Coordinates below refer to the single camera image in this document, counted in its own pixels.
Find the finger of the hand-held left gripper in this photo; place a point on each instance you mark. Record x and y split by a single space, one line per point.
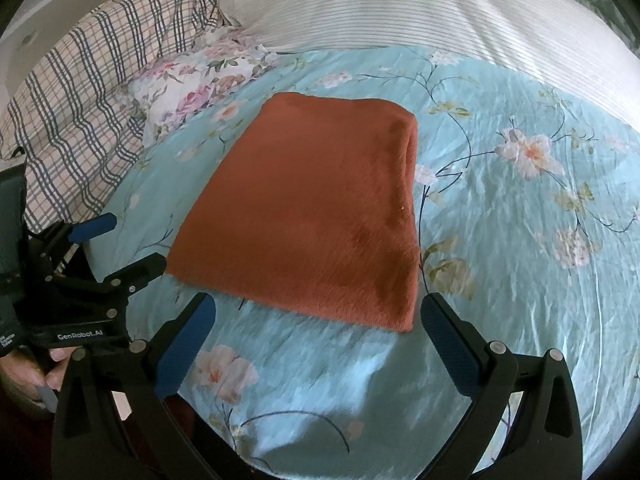
142 270
92 227

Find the pink floral pillowcase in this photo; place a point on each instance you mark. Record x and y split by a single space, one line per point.
195 90

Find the light blue floral bedsheet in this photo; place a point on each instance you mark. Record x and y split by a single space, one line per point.
500 240

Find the white striped pillow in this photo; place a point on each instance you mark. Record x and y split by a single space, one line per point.
425 15

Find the orange knit sweater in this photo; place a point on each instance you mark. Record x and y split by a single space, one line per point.
310 210

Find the plaid blanket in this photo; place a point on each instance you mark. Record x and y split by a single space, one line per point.
85 95

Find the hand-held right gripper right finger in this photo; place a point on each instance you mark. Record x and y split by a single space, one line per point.
452 352

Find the person's left hand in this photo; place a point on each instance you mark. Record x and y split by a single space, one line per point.
22 372

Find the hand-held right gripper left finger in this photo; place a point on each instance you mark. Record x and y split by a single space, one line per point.
185 347

